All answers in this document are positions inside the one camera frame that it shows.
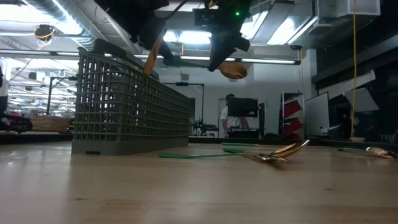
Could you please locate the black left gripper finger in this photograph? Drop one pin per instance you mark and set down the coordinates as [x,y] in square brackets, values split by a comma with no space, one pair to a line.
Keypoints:
[168,51]

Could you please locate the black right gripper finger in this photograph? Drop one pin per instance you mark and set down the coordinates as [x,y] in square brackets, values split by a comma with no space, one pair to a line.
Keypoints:
[222,49]

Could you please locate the grey plastic silverware basket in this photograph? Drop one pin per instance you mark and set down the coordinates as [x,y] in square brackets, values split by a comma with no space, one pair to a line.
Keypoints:
[93,148]

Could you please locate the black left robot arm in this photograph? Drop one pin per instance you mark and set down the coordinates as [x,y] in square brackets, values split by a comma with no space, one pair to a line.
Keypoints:
[118,9]

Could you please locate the black monitor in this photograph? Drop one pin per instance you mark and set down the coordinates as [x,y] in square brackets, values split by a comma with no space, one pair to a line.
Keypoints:
[242,107]

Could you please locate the person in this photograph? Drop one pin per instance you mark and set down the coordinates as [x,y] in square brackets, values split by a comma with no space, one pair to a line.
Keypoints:
[225,119]

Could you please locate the red and white bin rack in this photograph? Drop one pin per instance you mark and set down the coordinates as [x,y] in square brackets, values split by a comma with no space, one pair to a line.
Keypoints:
[292,109]

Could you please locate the white board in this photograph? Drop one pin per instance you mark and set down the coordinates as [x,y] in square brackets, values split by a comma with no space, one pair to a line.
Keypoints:
[317,115]

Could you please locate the white ceiling unit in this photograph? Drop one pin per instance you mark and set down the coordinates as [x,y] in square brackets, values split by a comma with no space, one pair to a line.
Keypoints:
[357,7]

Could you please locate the tilted white panel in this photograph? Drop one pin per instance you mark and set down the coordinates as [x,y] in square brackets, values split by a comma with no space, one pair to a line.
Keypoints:
[362,99]

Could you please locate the black security camera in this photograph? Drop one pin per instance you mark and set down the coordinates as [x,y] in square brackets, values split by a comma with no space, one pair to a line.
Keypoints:
[295,47]

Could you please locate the black aluminium table frame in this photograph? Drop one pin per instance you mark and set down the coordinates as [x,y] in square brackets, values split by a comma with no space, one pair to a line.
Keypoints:
[31,138]

